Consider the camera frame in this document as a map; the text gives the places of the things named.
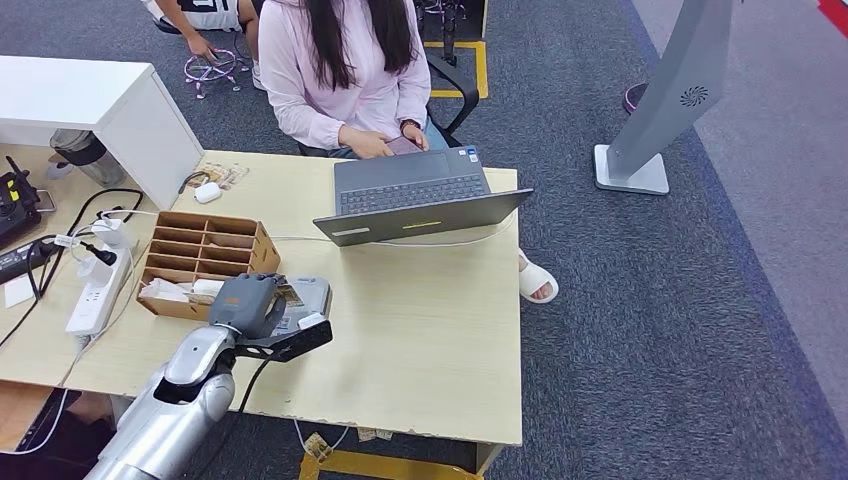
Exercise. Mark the person's left hand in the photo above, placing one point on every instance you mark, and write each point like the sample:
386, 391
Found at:
416, 136

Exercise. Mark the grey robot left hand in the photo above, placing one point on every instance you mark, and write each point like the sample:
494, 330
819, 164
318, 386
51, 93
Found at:
242, 305

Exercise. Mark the person's right hand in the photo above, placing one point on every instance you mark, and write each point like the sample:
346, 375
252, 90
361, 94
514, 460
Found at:
368, 142

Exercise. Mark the dark smartphone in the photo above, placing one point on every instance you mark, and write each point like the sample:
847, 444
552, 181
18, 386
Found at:
401, 145

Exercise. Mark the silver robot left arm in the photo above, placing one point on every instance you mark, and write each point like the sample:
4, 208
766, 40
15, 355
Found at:
166, 411

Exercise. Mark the white room key cards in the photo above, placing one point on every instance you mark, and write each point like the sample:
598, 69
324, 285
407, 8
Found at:
169, 291

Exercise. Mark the person's foot in white sandal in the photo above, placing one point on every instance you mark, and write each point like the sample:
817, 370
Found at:
535, 281

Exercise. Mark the person on stool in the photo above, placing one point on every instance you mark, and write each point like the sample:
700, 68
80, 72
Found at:
199, 13

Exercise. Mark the grey laptop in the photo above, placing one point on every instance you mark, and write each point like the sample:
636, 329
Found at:
411, 179

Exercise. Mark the brown cardboard organizer box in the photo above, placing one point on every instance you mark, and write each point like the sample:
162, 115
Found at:
260, 255

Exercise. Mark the black equipment stand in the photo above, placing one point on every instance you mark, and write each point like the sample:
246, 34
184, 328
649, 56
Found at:
450, 26

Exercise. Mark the white earbuds case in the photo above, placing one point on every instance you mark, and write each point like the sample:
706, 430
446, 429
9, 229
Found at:
208, 193

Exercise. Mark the stack of patterned cards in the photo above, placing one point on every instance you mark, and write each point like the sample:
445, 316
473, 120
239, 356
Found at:
225, 174

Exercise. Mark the white power strip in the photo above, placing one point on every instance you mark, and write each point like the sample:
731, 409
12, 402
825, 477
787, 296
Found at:
96, 301

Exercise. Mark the white charger adapter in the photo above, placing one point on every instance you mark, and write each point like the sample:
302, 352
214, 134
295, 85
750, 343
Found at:
114, 233

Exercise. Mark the black power plug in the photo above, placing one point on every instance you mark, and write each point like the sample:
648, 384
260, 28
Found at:
102, 254

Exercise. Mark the yellow tag under table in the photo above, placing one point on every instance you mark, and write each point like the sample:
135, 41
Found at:
318, 448

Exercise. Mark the stool with chrome base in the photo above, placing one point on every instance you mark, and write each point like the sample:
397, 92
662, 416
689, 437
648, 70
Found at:
212, 67

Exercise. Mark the clear bottle with dark band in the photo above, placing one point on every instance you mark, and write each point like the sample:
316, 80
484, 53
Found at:
89, 156

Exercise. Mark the round dark base with purple rim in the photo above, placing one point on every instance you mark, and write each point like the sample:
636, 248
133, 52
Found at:
632, 99

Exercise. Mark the white paper slip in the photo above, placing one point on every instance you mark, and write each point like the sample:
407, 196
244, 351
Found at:
18, 291

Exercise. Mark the black flat device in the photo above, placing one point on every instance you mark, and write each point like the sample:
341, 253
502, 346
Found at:
20, 262

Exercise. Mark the black remote controller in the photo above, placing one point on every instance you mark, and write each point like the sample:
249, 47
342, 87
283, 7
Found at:
16, 202

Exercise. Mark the grey kiosk stand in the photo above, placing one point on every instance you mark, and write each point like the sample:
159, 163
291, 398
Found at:
669, 93

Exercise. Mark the white desk shelf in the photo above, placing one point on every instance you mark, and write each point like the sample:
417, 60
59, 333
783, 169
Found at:
86, 93

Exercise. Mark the black wrist camera with pale box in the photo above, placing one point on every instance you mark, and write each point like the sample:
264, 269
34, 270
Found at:
291, 341

